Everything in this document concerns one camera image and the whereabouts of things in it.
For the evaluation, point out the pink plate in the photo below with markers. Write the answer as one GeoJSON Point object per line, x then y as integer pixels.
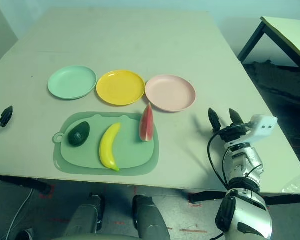
{"type": "Point", "coordinates": [170, 93]}

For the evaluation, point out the grey robot leg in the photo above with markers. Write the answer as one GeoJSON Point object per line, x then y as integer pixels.
{"type": "Point", "coordinates": [85, 215]}
{"type": "Point", "coordinates": [150, 217]}

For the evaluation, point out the green silicone mat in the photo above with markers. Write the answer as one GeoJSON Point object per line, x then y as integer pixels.
{"type": "Point", "coordinates": [130, 152]}

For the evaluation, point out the mint green plate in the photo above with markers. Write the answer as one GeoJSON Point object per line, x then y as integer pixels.
{"type": "Point", "coordinates": [71, 82]}

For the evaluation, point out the red watermelon slice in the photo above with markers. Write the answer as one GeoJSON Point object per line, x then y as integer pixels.
{"type": "Point", "coordinates": [146, 125]}

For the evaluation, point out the grey robot right leg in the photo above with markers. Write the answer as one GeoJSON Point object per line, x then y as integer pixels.
{"type": "Point", "coordinates": [150, 217]}

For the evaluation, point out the side table with dark legs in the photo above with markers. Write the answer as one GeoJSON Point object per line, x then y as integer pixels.
{"type": "Point", "coordinates": [285, 32]}

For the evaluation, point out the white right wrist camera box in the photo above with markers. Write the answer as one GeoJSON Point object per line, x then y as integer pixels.
{"type": "Point", "coordinates": [263, 126]}

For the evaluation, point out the yellow banana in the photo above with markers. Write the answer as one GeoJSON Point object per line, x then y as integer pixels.
{"type": "Point", "coordinates": [107, 147]}

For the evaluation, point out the grey robot left leg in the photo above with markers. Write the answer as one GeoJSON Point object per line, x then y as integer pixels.
{"type": "Point", "coordinates": [85, 215]}

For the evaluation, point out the clear plastic bag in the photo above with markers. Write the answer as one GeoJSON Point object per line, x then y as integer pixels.
{"type": "Point", "coordinates": [298, 186]}

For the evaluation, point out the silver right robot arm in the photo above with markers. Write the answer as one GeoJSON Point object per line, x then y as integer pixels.
{"type": "Point", "coordinates": [250, 215]}

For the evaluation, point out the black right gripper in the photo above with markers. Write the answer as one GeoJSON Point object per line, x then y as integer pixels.
{"type": "Point", "coordinates": [233, 132]}

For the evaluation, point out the dark rough floor mat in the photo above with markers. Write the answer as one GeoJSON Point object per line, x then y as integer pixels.
{"type": "Point", "coordinates": [277, 80]}

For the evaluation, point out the black table base bar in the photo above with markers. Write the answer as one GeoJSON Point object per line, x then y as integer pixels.
{"type": "Point", "coordinates": [27, 183]}
{"type": "Point", "coordinates": [207, 196]}

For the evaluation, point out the yellow plate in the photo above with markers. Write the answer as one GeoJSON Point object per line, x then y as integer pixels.
{"type": "Point", "coordinates": [120, 87]}

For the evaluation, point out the dark green avocado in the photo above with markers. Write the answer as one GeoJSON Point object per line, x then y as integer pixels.
{"type": "Point", "coordinates": [78, 135]}

